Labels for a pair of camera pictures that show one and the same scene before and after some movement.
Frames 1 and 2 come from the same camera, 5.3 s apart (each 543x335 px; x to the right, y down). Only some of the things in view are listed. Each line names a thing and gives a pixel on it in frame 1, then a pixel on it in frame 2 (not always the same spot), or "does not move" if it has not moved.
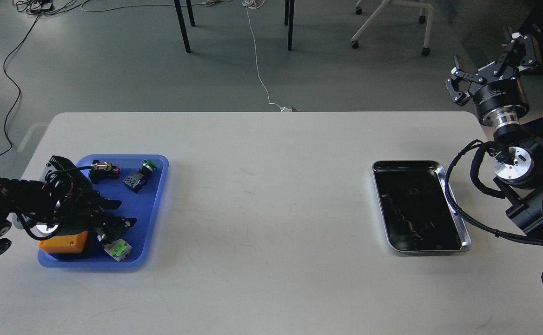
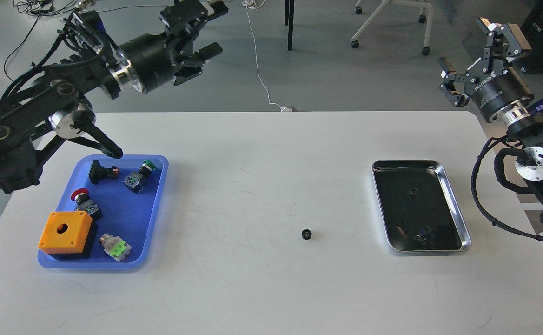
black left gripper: [76, 209] to [148, 59]
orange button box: [72, 243] does not move
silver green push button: [119, 249] does not move
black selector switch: [100, 170] does not move
